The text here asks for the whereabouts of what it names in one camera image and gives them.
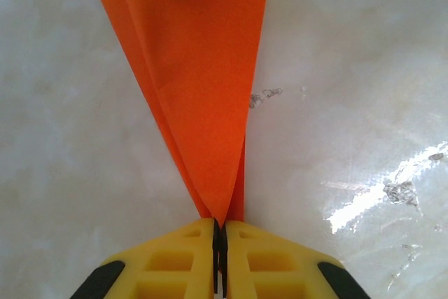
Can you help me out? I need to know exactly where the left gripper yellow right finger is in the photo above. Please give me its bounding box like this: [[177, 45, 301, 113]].
[[220, 220, 371, 299]]

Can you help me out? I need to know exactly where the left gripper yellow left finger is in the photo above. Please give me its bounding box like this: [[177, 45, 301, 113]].
[[69, 217, 220, 299]]

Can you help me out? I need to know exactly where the orange paper sheet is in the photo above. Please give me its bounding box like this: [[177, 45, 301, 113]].
[[83, 0, 270, 225]]

